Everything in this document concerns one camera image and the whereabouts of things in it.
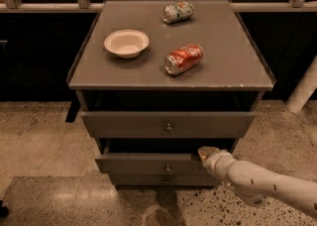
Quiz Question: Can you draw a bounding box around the white paper bowl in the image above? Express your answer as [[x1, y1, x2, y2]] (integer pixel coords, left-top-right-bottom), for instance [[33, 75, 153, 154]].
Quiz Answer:
[[104, 30, 150, 58]]

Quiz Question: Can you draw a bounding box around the red soda can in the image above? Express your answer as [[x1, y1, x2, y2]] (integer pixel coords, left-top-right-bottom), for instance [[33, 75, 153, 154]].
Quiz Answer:
[[164, 44, 204, 76]]

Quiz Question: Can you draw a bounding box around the grey top drawer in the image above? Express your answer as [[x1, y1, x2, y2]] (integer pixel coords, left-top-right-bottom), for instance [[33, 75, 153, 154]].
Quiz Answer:
[[81, 111, 255, 139]]

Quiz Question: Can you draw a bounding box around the white pillar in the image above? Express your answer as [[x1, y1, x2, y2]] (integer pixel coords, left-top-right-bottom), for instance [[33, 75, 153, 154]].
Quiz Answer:
[[285, 56, 317, 113]]

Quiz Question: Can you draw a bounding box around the grey drawer cabinet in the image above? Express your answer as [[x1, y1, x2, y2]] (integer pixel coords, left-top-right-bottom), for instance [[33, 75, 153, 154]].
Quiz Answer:
[[65, 0, 276, 189]]

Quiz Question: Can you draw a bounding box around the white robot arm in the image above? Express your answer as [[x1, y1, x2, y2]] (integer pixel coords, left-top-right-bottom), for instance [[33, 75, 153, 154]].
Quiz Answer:
[[198, 147, 317, 218]]

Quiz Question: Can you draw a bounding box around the green white soda can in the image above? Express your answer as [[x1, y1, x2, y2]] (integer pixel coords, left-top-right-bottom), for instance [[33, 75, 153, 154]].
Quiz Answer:
[[162, 2, 194, 24]]

